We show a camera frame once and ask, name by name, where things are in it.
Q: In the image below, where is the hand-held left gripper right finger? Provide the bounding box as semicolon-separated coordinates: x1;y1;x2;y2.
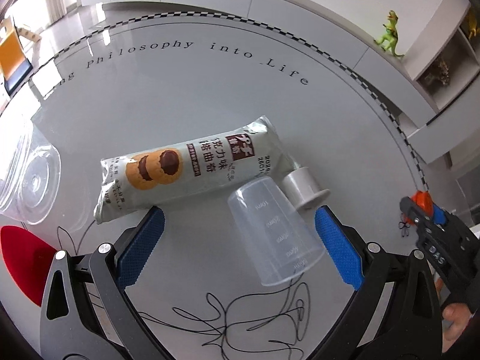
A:
314;205;445;360

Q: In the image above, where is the dried flower bunch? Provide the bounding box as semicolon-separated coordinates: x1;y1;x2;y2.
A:
424;58;452;87

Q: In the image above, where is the person's right hand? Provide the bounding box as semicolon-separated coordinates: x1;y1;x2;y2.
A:
442;302;474;353

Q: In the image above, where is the clear measuring cup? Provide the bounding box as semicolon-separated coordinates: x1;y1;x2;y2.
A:
227;175;326;288

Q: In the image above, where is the clear plastic jar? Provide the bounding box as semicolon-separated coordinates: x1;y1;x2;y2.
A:
0;114;62;226

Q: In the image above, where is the red zipper pouch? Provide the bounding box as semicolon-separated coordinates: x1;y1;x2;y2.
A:
0;226;62;307

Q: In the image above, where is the wooden toy chair yellow seat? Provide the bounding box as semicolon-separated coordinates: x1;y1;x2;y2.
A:
0;17;42;96

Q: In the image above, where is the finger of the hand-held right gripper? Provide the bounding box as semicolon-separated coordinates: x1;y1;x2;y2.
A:
429;203;456;229
399;196;426;229

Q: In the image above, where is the green dinosaur toy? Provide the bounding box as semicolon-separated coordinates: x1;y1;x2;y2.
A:
374;10;405;59

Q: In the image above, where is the white plastic spool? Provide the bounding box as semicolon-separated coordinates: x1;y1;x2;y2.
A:
281;166;331;211

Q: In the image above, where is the grey biscuit packet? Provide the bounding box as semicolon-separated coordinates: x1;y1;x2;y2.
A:
93;115;301;226

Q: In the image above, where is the white shelf unit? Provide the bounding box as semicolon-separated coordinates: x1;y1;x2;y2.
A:
414;4;480;111

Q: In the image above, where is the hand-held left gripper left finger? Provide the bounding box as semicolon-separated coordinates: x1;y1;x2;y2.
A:
39;205;177;360

